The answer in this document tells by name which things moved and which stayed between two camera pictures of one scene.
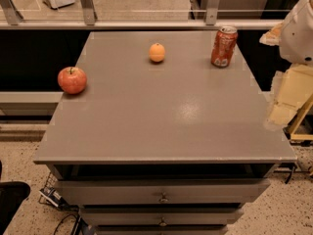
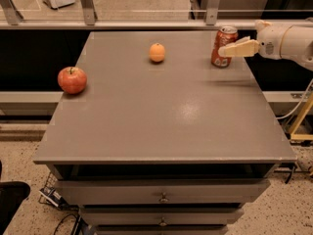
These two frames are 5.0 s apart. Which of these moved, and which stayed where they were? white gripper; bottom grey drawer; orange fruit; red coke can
Moved: white gripper
Stayed: bottom grey drawer; orange fruit; red coke can
